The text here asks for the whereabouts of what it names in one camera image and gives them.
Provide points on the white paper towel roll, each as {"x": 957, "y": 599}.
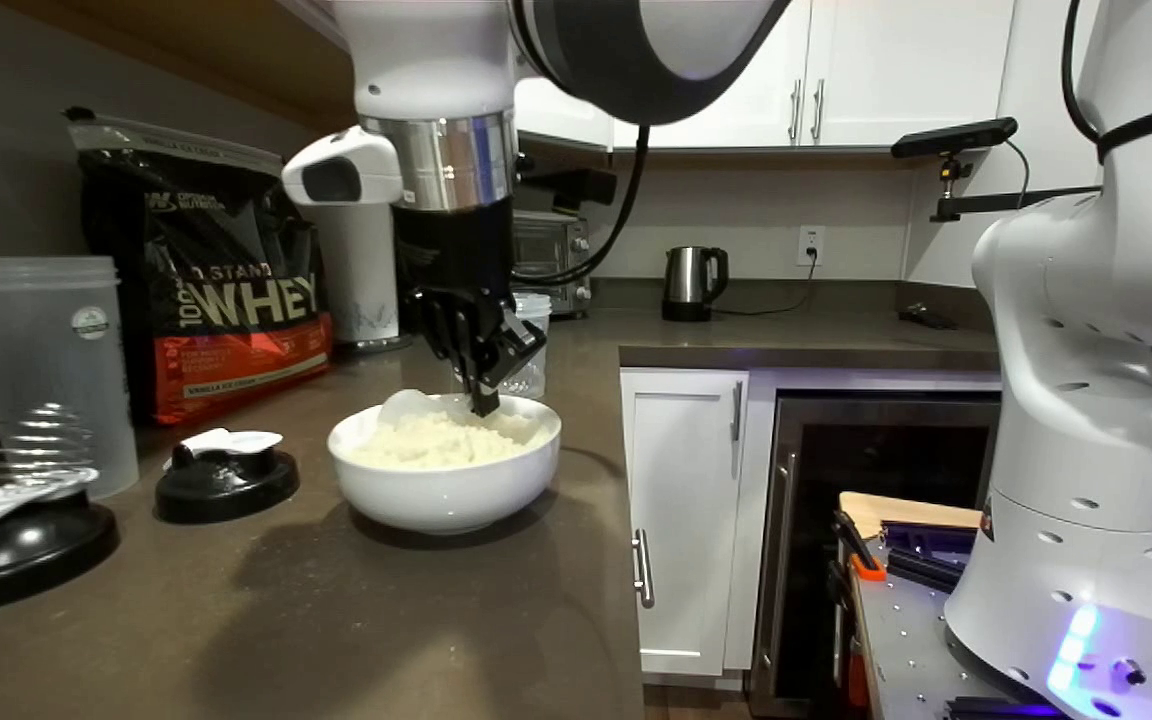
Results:
{"x": 356, "y": 272}

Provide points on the white ceramic bowl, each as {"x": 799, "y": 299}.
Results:
{"x": 450, "y": 493}

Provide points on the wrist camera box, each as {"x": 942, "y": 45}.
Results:
{"x": 339, "y": 167}

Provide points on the clear plastic scoop spoon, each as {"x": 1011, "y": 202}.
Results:
{"x": 408, "y": 404}

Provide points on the white lower kitchen cabinets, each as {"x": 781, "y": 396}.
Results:
{"x": 683, "y": 520}

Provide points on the black camera on stand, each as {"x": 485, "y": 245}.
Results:
{"x": 957, "y": 137}

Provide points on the tall clear shaker cup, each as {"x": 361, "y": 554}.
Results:
{"x": 49, "y": 374}

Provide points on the white wall outlet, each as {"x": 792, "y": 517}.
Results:
{"x": 810, "y": 242}

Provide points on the orange black clamp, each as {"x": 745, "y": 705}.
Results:
{"x": 863, "y": 549}

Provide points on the small black shaker lid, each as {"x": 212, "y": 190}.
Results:
{"x": 226, "y": 482}

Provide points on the steel electric kettle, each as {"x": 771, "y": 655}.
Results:
{"x": 695, "y": 281}

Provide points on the small black counter object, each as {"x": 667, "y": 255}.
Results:
{"x": 927, "y": 312}

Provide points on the black red whey bag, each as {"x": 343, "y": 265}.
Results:
{"x": 217, "y": 293}

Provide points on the large black shaker lid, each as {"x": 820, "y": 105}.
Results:
{"x": 16, "y": 547}

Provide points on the dark under-counter appliance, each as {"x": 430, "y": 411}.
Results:
{"x": 859, "y": 453}

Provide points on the robot mounting table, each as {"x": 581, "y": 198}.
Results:
{"x": 909, "y": 655}

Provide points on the light wooden board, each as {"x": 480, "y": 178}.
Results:
{"x": 909, "y": 509}

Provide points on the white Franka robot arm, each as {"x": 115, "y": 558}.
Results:
{"x": 1080, "y": 400}

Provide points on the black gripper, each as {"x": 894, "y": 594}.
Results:
{"x": 454, "y": 255}

